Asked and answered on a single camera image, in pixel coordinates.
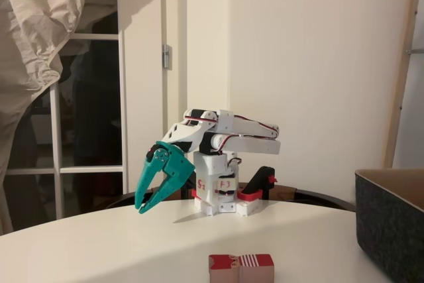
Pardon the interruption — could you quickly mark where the white glazed door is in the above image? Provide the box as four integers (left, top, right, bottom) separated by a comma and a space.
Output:
3, 0, 130, 231

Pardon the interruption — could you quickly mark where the beige crumpled curtain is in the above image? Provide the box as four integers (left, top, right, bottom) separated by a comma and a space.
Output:
0, 0, 119, 236

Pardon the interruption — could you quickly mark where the red wooden block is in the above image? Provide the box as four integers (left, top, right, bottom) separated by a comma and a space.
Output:
208, 253, 276, 283

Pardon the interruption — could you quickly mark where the dark grey felt bin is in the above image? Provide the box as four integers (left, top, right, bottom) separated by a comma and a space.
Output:
354, 167, 424, 283

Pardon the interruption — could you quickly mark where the metal door hinge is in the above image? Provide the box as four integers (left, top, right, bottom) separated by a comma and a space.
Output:
161, 44, 173, 71

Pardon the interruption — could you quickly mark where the light wooden shelf frame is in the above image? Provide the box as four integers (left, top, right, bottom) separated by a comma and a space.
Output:
380, 0, 424, 170

